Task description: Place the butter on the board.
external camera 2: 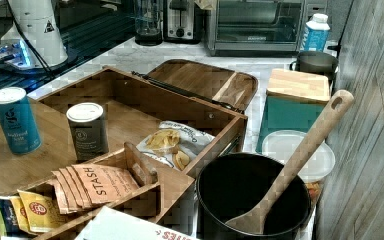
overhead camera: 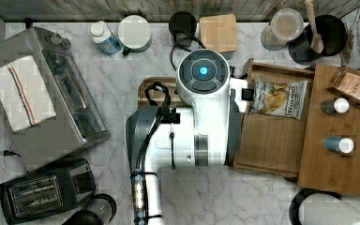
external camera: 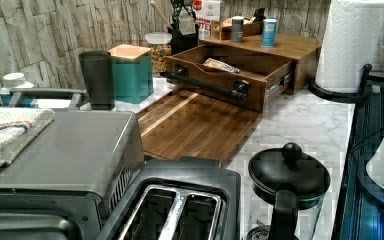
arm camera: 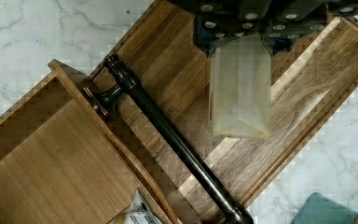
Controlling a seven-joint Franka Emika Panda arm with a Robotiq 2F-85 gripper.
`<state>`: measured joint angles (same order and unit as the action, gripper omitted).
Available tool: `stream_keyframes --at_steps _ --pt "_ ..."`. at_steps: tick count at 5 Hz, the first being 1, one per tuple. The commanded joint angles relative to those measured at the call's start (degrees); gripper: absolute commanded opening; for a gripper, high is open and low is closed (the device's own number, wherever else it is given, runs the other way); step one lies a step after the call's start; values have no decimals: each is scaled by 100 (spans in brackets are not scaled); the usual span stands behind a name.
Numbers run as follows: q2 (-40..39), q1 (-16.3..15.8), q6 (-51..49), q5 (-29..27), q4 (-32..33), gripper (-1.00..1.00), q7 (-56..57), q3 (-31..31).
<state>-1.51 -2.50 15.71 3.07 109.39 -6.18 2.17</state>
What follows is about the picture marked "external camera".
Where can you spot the wooden cutting board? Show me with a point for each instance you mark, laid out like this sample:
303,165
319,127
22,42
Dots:
187,124

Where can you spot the chips bag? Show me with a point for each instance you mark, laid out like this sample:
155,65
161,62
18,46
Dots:
210,62

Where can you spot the black utensil holder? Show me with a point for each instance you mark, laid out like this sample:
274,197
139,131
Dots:
180,42

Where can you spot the black two-slot toaster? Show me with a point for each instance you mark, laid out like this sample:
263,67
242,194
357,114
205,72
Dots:
177,200

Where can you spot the teal canister with wooden lid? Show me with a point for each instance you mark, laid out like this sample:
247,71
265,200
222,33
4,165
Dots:
132,73

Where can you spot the glass jar of cereal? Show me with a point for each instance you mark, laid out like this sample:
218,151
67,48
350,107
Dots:
159,43

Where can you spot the wooden tea box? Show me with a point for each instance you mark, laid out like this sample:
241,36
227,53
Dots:
223,31

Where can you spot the grey spice shaker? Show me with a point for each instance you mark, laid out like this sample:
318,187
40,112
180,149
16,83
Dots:
237,29

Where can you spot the oat bites cereal box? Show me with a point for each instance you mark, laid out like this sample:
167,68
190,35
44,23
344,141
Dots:
206,11

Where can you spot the dark grey tumbler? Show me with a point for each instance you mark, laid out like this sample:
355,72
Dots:
96,70

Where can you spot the wooden spoon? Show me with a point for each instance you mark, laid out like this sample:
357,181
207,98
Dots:
159,12

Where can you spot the blue spice shaker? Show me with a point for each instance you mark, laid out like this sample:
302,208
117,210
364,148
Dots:
269,32

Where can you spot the wooden drawer cabinet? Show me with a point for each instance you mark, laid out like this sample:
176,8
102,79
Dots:
303,51

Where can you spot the silver toaster oven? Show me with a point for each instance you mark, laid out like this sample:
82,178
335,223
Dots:
66,182

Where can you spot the black paper towel holder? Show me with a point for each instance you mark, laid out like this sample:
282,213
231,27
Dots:
360,96

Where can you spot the white paper towel roll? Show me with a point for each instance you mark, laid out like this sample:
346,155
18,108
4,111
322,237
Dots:
350,41

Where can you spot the white capped blue bottle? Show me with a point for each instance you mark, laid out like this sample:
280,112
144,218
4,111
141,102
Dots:
13,81

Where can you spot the white striped folded towel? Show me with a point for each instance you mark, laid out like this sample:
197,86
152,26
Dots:
18,127

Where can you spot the wooden drawer with black handle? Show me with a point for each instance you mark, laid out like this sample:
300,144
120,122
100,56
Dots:
246,78

